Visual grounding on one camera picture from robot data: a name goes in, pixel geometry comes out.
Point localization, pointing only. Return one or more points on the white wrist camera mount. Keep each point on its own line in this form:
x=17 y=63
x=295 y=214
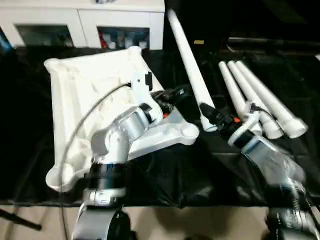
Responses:
x=246 y=125
x=142 y=90

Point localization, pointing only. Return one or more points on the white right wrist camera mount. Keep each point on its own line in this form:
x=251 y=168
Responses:
x=246 y=125

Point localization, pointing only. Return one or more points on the white glass-door cabinet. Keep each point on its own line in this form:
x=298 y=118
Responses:
x=82 y=20

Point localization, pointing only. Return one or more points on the white plastic table leg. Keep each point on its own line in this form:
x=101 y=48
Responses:
x=187 y=62
x=233 y=90
x=270 y=102
x=246 y=87

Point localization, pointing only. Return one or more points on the white flat board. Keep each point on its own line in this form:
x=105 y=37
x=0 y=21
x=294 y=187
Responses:
x=318 y=57

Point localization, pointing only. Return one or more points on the black floor stand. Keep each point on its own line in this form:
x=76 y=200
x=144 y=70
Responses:
x=20 y=220

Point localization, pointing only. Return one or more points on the small yellow label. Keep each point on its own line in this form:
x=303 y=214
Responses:
x=198 y=42

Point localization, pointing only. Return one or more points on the black and white bundle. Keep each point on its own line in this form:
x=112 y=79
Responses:
x=103 y=1

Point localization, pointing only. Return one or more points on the black mat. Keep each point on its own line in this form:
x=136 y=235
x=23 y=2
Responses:
x=175 y=175

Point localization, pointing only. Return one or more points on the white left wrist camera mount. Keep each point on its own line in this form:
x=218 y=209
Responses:
x=142 y=90

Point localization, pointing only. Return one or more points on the white plastic table top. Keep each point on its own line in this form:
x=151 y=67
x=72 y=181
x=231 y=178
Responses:
x=82 y=100

